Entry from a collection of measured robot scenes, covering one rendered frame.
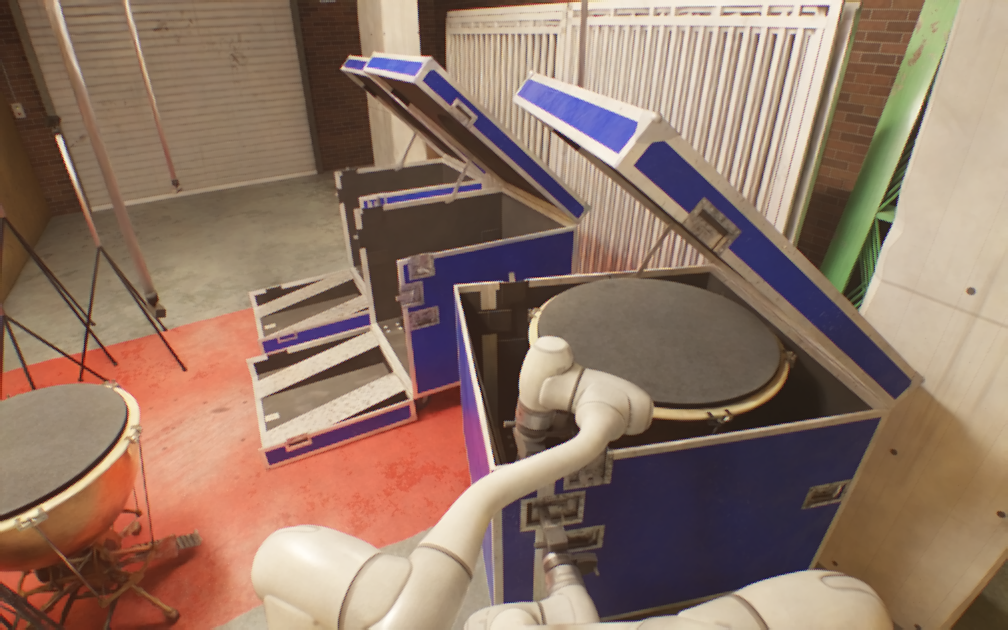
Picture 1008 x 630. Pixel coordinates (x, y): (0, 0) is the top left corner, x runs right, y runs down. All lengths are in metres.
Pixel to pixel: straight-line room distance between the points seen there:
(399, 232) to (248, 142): 5.10
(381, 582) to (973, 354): 1.69
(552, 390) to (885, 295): 1.22
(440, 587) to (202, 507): 2.12
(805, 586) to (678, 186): 0.68
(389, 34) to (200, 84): 3.58
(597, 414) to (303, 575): 0.59
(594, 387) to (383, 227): 2.39
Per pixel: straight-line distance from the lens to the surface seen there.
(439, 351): 2.70
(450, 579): 0.82
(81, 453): 2.02
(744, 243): 1.17
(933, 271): 1.91
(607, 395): 1.07
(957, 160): 1.84
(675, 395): 1.54
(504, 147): 2.46
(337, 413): 2.92
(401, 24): 5.15
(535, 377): 1.09
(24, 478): 2.04
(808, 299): 1.35
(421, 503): 2.51
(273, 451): 2.80
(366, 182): 4.23
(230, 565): 2.55
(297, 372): 3.37
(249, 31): 8.10
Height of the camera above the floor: 1.90
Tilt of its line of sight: 30 degrees down
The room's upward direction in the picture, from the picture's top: 1 degrees counter-clockwise
